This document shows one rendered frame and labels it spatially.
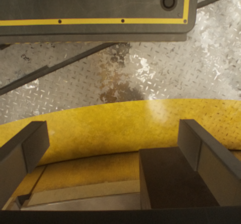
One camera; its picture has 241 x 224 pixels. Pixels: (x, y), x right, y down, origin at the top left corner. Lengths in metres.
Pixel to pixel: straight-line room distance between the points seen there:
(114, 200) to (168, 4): 0.64
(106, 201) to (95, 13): 0.61
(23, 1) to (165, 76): 0.61
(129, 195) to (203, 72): 0.62
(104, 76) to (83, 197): 0.50
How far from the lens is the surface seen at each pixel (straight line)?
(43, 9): 0.52
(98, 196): 0.71
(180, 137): 0.17
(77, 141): 0.94
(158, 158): 0.54
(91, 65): 0.81
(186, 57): 0.86
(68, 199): 0.74
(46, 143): 0.17
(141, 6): 0.50
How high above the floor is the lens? 0.80
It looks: 73 degrees down
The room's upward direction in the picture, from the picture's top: 177 degrees clockwise
